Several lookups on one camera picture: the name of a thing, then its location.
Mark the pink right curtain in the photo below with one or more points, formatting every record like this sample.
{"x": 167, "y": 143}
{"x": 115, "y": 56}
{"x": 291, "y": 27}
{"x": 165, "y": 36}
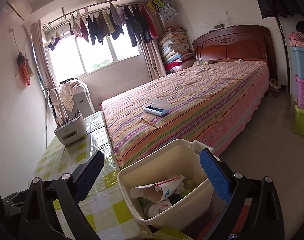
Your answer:
{"x": 153, "y": 60}

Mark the white appliance with cloth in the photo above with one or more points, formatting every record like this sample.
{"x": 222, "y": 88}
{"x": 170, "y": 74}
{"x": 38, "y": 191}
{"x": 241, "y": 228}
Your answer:
{"x": 75, "y": 96}

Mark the white tissue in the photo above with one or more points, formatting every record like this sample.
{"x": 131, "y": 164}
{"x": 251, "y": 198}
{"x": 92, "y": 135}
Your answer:
{"x": 158, "y": 208}

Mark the stack of folded quilts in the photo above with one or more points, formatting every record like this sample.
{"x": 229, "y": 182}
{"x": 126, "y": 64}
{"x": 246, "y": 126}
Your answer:
{"x": 175, "y": 50}

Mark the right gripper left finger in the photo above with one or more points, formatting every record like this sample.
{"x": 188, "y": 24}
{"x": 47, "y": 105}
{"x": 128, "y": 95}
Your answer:
{"x": 39, "y": 219}

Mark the hanging dark clothes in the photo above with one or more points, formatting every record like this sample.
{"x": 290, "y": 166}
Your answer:
{"x": 138, "y": 18}

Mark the red wooden headboard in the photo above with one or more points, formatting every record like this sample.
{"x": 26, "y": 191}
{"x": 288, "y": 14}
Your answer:
{"x": 246, "y": 42}

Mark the green storage box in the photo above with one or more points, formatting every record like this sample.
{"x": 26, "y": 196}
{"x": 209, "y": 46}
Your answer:
{"x": 298, "y": 119}

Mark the blue storage box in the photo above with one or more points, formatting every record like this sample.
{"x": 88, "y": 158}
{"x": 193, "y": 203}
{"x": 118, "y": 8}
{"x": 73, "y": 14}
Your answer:
{"x": 299, "y": 56}

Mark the yellow pencil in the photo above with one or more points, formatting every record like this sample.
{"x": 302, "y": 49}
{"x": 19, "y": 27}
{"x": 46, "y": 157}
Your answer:
{"x": 148, "y": 122}

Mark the striped bed sheet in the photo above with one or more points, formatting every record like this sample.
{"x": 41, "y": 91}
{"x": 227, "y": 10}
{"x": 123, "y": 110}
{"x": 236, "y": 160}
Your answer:
{"x": 210, "y": 103}

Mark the white tissue organizer box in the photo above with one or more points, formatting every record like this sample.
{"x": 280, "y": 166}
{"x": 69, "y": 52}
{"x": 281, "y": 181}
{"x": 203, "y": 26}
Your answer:
{"x": 71, "y": 131}

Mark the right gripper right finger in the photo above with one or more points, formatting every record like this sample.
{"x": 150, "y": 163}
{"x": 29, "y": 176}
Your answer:
{"x": 252, "y": 210}

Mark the pink left curtain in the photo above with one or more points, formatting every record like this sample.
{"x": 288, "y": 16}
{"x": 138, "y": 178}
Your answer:
{"x": 42, "y": 63}

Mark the cream plastic trash bin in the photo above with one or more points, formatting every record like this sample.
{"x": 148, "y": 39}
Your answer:
{"x": 159, "y": 175}

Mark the pink curtain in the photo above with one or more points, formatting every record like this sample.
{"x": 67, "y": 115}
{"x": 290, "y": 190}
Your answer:
{"x": 153, "y": 60}
{"x": 42, "y": 63}

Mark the blue white pencil case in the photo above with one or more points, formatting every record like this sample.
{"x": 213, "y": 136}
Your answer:
{"x": 157, "y": 107}

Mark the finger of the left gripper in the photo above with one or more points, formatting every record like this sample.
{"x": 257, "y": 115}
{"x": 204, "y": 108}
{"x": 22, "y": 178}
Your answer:
{"x": 14, "y": 203}

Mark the white medicine box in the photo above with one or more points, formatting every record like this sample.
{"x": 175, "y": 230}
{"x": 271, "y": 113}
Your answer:
{"x": 157, "y": 192}

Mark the white air conditioner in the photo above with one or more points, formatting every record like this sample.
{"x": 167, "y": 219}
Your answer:
{"x": 18, "y": 10}

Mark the orange cloth on wall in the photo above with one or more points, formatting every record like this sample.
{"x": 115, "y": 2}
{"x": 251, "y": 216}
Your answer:
{"x": 26, "y": 71}

